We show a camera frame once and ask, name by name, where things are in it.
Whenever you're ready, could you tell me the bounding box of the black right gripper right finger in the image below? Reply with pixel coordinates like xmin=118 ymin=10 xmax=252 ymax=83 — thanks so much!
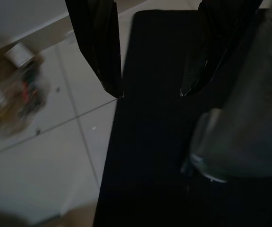
xmin=180 ymin=0 xmax=264 ymax=97

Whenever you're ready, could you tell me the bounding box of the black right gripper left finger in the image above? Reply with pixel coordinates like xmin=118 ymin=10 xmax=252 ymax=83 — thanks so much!
xmin=65 ymin=0 xmax=124 ymax=98

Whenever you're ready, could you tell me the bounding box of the light wooden table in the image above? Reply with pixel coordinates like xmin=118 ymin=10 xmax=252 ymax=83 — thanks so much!
xmin=0 ymin=53 xmax=48 ymax=139

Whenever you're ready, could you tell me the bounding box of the black floor mat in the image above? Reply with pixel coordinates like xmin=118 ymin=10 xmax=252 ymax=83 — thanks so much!
xmin=92 ymin=9 xmax=272 ymax=227

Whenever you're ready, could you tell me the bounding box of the clear plastic food container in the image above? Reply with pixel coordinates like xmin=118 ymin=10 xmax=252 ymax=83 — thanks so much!
xmin=13 ymin=61 xmax=44 ymax=123

